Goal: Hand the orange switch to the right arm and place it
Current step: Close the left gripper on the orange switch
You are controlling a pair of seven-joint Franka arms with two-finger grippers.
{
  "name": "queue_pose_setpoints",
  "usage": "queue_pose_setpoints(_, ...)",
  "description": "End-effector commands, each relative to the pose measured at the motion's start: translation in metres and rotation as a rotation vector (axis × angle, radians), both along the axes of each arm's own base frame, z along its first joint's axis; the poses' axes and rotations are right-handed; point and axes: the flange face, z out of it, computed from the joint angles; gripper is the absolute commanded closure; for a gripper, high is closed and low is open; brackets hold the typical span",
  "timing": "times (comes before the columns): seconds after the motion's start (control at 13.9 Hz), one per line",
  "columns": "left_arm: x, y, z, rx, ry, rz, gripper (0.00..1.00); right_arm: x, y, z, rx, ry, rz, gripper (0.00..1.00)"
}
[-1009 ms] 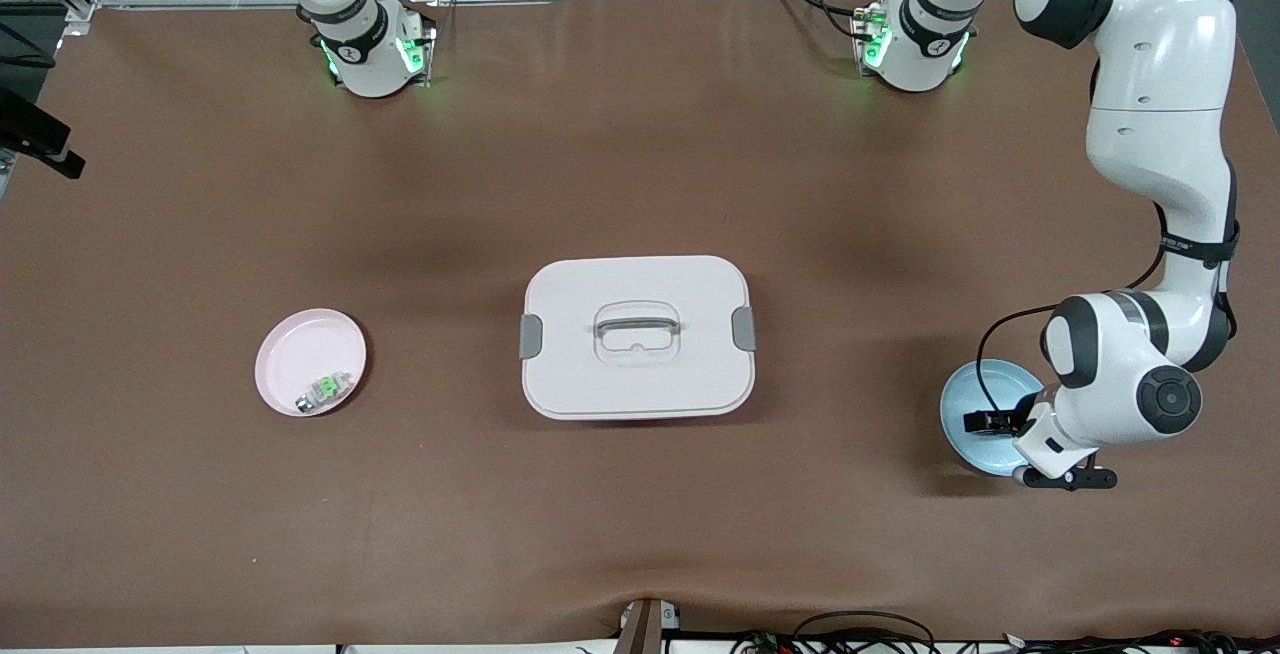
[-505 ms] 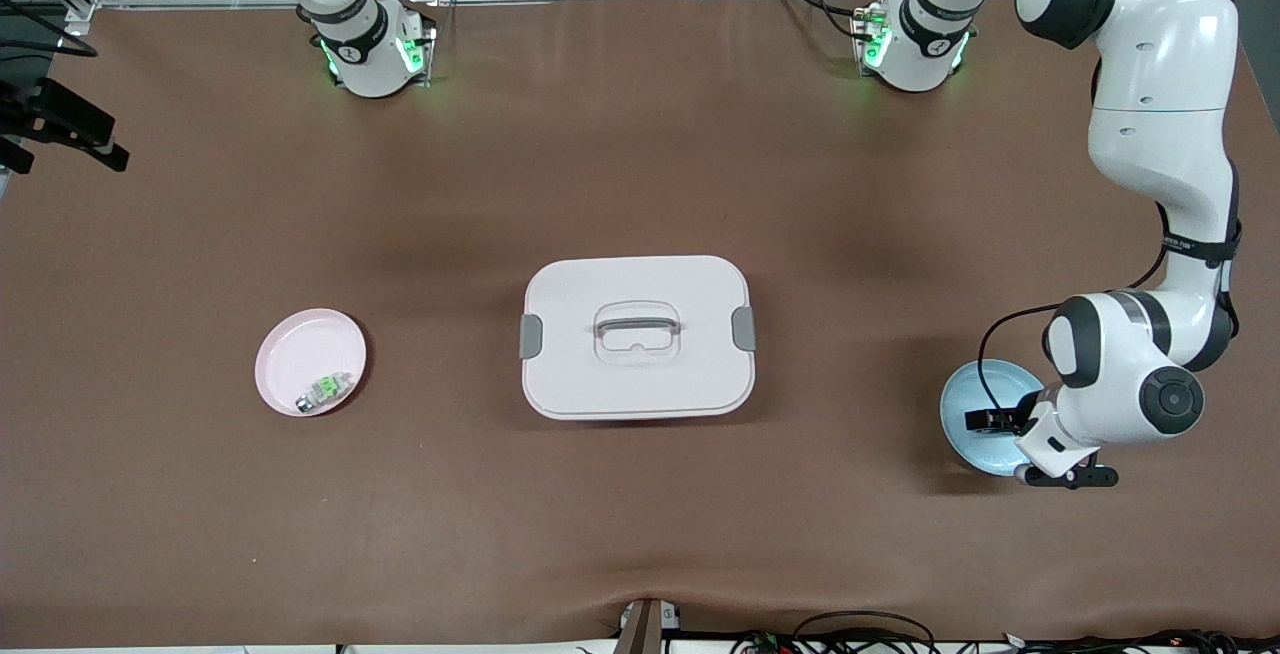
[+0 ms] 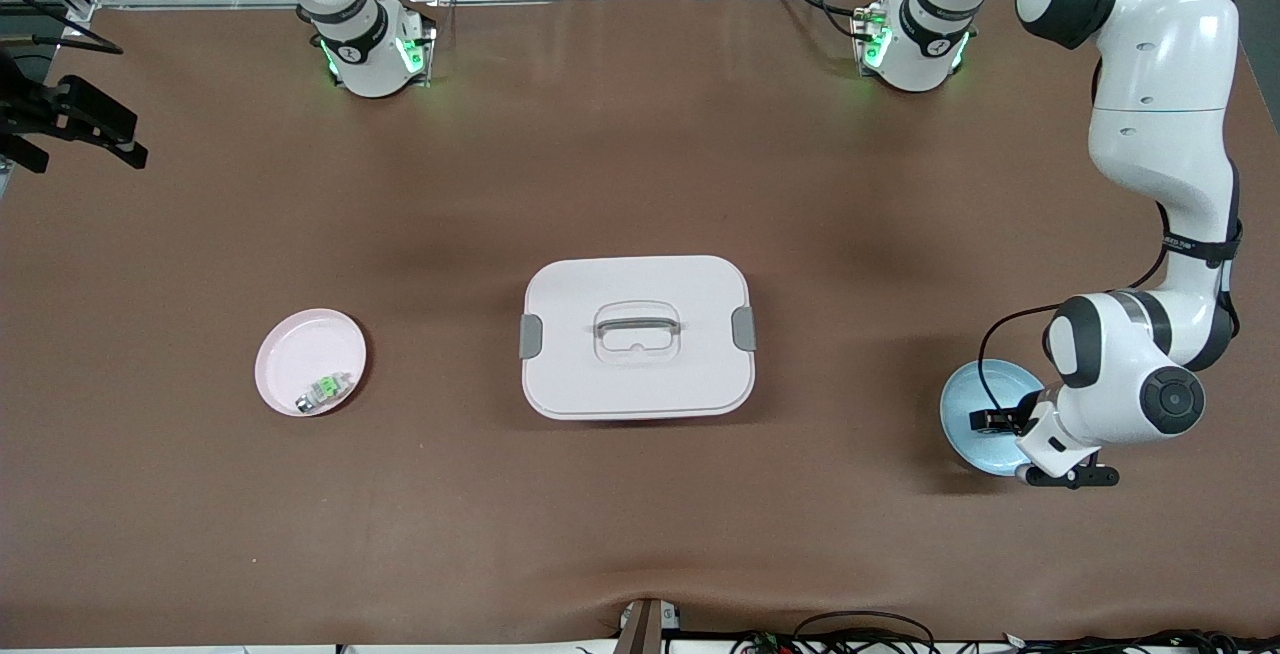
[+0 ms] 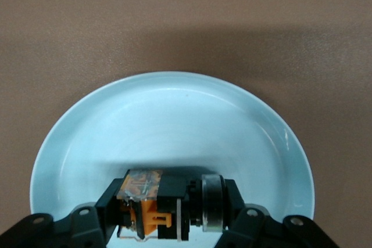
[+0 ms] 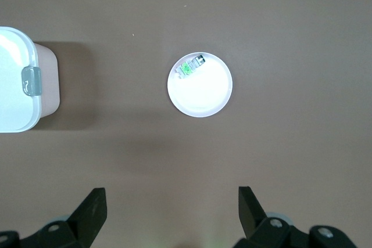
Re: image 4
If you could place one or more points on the light blue round plate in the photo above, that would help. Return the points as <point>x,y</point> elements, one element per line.
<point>174,120</point>

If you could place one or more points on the orange black push-button switch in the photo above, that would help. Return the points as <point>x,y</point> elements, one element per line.
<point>151,210</point>

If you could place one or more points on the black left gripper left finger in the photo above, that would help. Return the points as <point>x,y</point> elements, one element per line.
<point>87,224</point>

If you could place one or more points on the brown table mat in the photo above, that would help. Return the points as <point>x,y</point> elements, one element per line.
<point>87,27</point>

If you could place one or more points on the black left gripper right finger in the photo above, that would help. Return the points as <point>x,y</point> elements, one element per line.
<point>250,227</point>

